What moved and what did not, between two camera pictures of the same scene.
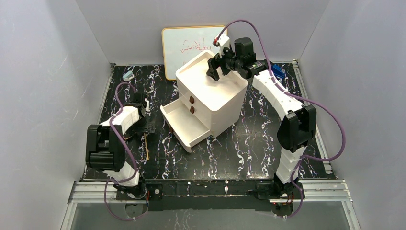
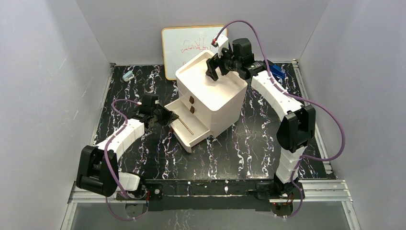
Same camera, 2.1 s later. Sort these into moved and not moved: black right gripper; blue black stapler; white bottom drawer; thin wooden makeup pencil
Moved: thin wooden makeup pencil
Not moved: white bottom drawer; black right gripper; blue black stapler
